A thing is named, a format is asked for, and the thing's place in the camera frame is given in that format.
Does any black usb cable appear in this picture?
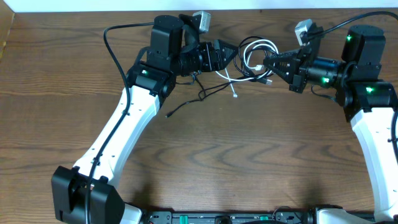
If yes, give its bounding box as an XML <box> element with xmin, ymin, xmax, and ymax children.
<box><xmin>164</xmin><ymin>35</ymin><xmax>279</xmax><ymax>119</ymax></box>

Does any white usb cable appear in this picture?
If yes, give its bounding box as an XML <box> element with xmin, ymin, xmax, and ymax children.
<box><xmin>215</xmin><ymin>39</ymin><xmax>280</xmax><ymax>98</ymax></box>

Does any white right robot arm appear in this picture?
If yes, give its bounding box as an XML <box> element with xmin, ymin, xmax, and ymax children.
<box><xmin>263</xmin><ymin>19</ymin><xmax>397</xmax><ymax>223</ymax></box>

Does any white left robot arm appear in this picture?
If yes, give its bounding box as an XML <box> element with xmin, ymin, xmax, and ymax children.
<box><xmin>51</xmin><ymin>11</ymin><xmax>237</xmax><ymax>223</ymax></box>

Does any cardboard side panel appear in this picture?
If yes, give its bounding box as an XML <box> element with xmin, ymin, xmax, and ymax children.
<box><xmin>0</xmin><ymin>0</ymin><xmax>15</xmax><ymax>58</ymax></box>

